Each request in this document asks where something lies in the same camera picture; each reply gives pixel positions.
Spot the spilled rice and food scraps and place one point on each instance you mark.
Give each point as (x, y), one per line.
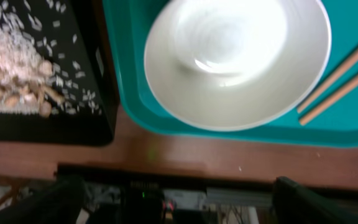
(45, 68)

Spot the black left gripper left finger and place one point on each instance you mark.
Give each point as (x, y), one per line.
(59, 203)

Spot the teal plastic tray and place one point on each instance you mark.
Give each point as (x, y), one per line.
(128, 24)

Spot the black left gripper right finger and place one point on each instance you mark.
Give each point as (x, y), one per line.
(295, 204)

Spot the black tray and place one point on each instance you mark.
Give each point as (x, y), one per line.
(96, 131)

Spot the white bowl with food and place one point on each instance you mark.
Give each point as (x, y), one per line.
(235, 65)

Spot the wooden chopstick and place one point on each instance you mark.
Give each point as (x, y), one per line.
(329, 101)
(351, 60)

